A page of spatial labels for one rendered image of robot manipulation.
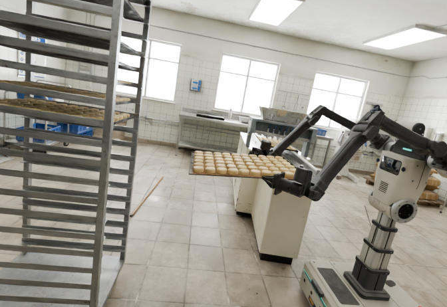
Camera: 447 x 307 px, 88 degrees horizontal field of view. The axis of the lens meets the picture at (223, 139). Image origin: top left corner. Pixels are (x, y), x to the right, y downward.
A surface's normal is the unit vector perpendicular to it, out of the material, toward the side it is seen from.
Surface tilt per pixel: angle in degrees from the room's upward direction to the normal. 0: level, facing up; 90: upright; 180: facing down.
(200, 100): 90
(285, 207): 90
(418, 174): 90
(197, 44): 90
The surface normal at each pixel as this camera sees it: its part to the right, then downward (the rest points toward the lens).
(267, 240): -0.01, 0.17
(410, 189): 0.07, 0.36
